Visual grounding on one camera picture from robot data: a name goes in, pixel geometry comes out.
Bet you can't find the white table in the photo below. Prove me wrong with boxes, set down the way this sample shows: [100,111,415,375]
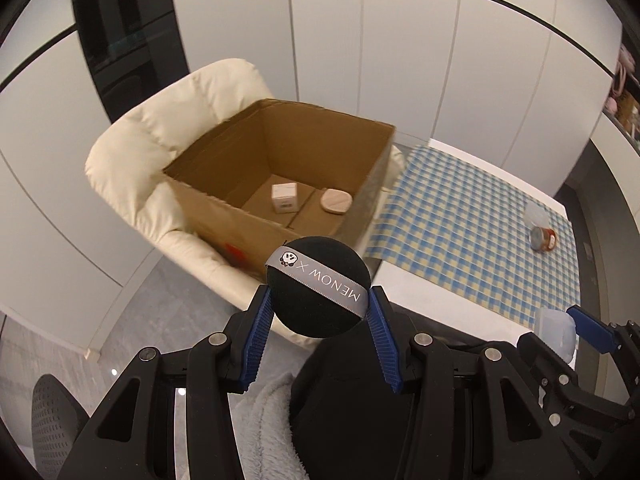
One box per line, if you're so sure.
[367,137,581,361]

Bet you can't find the cardboard box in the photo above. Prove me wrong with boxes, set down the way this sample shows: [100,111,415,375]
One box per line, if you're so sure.
[162,99,396,281]

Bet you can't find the person's black pants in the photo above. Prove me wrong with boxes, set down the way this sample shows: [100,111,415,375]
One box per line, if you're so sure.
[290,305,546,480]

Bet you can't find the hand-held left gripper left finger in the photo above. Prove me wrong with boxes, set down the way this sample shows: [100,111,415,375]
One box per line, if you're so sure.
[57,285,273,480]

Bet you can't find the black powder puff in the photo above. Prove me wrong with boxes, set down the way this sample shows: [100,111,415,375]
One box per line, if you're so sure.
[266,236,372,338]

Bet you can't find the cream padded armchair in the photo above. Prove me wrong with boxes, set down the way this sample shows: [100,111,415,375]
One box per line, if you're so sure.
[84,58,408,348]

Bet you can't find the black glass cabinet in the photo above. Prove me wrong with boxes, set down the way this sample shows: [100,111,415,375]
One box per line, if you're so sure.
[70,0,193,123]

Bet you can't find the blue yellow checkered tablecloth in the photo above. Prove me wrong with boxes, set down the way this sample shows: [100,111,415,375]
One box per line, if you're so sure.
[362,144,578,328]

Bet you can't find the beige square carton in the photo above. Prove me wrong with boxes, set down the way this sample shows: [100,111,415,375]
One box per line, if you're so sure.
[271,183,301,214]

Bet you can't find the brown paw print box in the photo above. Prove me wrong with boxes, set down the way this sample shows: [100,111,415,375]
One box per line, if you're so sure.
[617,94,640,131]

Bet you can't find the black mesh office chair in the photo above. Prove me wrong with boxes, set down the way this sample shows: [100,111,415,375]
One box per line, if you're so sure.
[31,374,91,480]

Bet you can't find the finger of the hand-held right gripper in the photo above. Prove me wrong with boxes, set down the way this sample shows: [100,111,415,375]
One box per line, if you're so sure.
[567,305,640,361]
[517,332,640,436]

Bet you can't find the beige makeup puff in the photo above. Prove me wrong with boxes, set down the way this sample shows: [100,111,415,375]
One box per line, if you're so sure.
[320,188,355,216]

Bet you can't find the translucent plastic container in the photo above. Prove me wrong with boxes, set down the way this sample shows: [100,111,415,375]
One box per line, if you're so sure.
[522,202,552,229]

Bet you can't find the white fluffy blanket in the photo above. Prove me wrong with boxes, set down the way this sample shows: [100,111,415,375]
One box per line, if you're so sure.
[227,372,311,480]

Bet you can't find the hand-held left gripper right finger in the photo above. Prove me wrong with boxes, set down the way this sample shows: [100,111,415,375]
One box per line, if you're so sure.
[367,287,576,480]

